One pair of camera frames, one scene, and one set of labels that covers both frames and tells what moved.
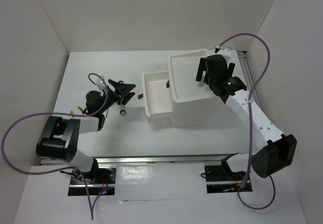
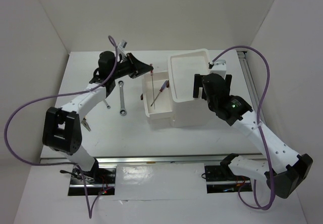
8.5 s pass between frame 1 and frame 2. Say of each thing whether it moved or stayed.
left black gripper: moved
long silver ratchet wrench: stayed
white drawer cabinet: stayed
